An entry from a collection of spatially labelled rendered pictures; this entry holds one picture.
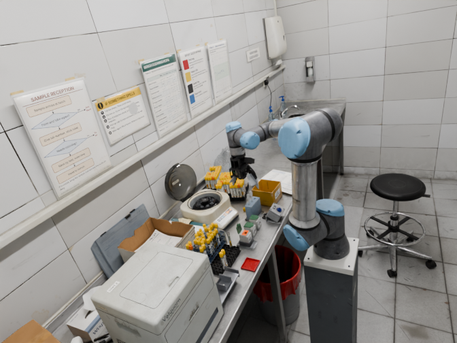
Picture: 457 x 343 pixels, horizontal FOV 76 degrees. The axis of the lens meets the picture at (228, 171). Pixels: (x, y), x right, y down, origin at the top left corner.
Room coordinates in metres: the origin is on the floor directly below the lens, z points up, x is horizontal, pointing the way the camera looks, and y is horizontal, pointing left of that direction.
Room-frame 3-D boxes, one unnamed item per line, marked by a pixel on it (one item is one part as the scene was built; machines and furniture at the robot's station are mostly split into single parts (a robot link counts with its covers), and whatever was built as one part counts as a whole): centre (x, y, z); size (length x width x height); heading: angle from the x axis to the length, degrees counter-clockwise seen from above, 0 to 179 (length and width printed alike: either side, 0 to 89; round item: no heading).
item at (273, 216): (1.31, -0.19, 0.92); 0.13 x 0.07 x 0.08; 58
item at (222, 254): (1.06, 0.10, 0.93); 0.17 x 0.09 x 0.11; 148
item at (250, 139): (1.24, -0.12, 1.38); 0.11 x 0.11 x 0.08; 25
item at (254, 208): (1.36, -0.09, 0.92); 0.10 x 0.07 x 0.10; 142
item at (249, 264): (1.00, -0.01, 0.88); 0.07 x 0.07 x 0.01; 58
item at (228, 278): (0.86, 0.12, 0.92); 0.21 x 0.07 x 0.05; 148
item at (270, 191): (1.50, -0.20, 0.93); 0.13 x 0.13 x 0.10; 54
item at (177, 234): (1.16, 0.40, 0.95); 0.29 x 0.25 x 0.15; 58
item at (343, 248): (0.98, -0.37, 0.95); 0.15 x 0.15 x 0.10
